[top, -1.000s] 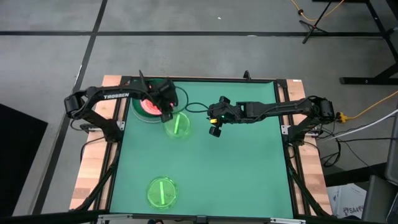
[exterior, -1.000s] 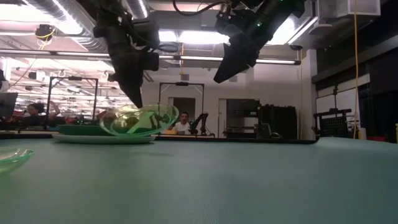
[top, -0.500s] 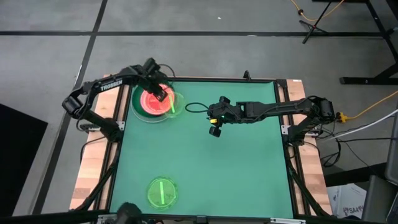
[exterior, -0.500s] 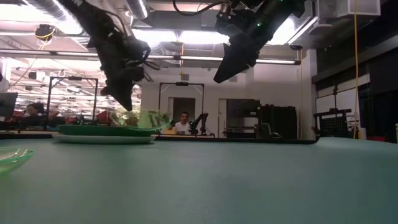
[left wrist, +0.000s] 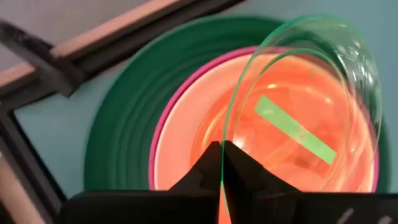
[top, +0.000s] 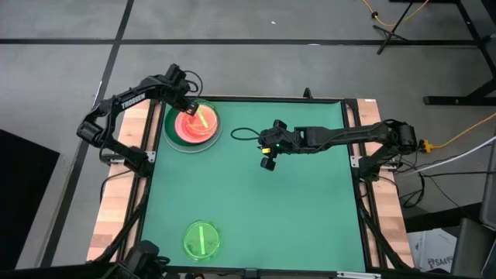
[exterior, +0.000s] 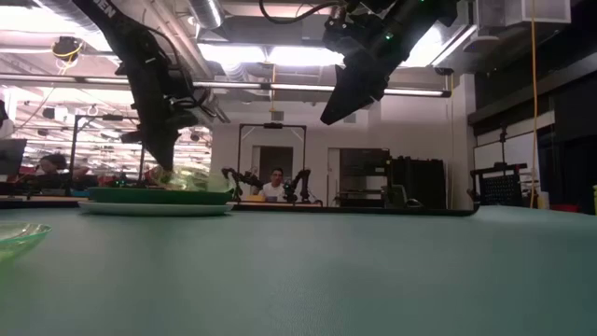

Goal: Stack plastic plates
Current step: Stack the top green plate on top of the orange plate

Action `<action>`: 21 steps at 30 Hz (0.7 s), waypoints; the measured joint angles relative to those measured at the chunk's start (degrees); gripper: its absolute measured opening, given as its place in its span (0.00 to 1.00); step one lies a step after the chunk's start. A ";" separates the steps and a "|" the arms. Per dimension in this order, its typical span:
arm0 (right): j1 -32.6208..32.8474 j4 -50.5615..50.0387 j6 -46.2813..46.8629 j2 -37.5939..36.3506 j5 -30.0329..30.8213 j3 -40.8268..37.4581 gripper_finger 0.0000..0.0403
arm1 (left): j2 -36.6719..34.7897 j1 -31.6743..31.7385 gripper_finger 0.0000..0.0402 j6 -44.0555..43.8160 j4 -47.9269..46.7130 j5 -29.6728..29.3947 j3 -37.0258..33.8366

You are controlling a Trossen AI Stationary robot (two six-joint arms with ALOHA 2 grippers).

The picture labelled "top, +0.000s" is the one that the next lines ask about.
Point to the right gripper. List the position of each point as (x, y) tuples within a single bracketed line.
[(279, 141)]

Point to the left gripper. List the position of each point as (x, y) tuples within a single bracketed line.
[(176, 91)]

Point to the orange transparent plastic plate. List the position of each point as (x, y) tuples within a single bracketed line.
[(186, 133)]

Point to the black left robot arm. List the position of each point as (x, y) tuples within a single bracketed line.
[(131, 101)]

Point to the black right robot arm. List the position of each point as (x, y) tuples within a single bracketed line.
[(348, 133)]

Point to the black mechanical device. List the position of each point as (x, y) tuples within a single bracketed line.
[(143, 257)]

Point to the black floor stand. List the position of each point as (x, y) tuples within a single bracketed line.
[(391, 35)]

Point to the black table base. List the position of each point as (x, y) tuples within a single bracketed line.
[(457, 100)]

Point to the white cardboard box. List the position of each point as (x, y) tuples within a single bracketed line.
[(434, 252)]

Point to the grey chair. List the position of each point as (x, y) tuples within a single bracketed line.
[(472, 248)]

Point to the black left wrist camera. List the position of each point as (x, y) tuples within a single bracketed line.
[(176, 73)]

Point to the black frame clamp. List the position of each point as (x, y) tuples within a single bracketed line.
[(308, 94)]

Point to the black table frame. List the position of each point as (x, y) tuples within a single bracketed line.
[(350, 106)]

